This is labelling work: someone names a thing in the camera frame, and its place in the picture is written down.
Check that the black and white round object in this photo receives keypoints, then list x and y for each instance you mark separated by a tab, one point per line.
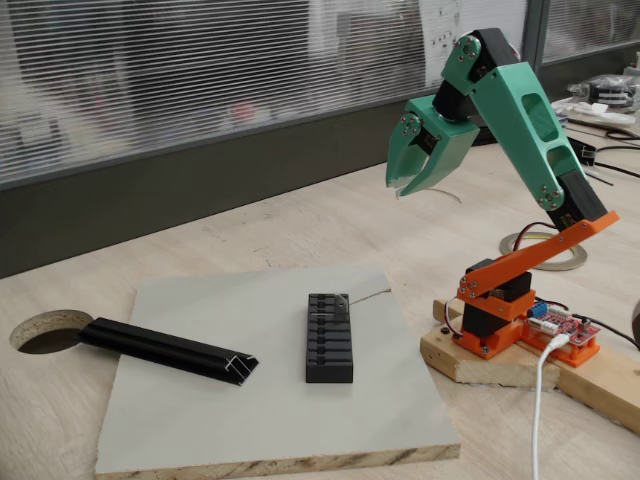
607	92

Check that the red controller board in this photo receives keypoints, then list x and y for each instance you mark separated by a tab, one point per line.
560	325

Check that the dark round object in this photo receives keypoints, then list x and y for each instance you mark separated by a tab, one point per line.
636	322

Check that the wooden base block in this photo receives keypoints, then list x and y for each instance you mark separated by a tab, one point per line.
480	370

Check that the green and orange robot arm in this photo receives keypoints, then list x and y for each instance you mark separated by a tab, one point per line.
515	100

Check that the white plastic parts pile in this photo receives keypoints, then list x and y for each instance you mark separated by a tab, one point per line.
595	112

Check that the grey chipboard panel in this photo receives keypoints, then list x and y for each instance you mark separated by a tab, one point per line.
250	410

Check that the black ribbed rectangular block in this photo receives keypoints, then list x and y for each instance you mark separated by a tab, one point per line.
327	360

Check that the black aluminium profile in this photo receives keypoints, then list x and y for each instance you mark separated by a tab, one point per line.
165	350

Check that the printed paper sheet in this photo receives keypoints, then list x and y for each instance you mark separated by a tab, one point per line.
440	30

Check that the long black frame profile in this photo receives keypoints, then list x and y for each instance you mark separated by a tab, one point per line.
585	152

